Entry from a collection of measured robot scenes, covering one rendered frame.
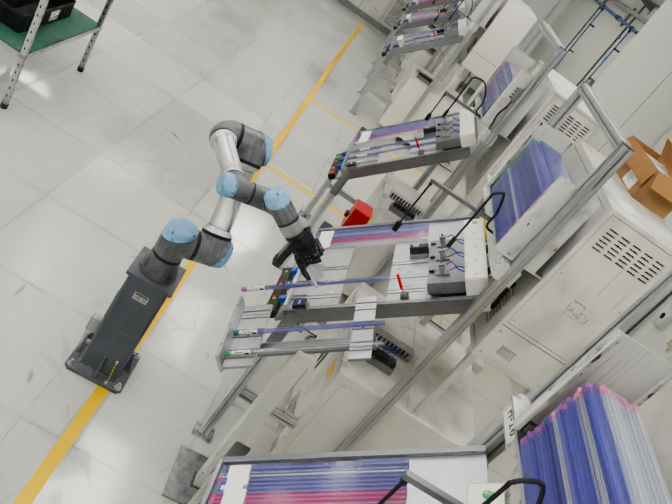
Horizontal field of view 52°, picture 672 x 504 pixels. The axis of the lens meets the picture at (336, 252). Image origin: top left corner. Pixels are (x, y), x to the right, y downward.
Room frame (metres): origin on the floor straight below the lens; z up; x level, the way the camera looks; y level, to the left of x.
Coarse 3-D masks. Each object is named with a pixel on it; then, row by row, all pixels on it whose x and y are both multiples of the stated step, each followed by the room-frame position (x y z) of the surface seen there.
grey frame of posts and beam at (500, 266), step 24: (576, 96) 2.89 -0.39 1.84; (552, 120) 2.89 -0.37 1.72; (624, 144) 2.16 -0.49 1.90; (600, 168) 2.17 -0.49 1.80; (576, 192) 2.18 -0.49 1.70; (480, 216) 2.89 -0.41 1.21; (504, 264) 2.15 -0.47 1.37; (504, 288) 2.16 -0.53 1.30; (480, 312) 2.16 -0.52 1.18; (456, 336) 2.16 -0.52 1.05; (264, 360) 2.08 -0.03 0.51; (432, 360) 2.16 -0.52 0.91; (240, 384) 2.09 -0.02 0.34; (408, 384) 2.16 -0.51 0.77; (216, 408) 2.08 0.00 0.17
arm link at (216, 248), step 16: (240, 144) 2.23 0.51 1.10; (256, 144) 2.27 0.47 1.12; (272, 144) 2.32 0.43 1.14; (240, 160) 2.23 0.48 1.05; (256, 160) 2.26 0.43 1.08; (224, 208) 2.18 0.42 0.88; (208, 224) 2.16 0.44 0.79; (224, 224) 2.16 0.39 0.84; (208, 240) 2.11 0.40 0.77; (224, 240) 2.14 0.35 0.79; (208, 256) 2.09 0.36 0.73; (224, 256) 2.13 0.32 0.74
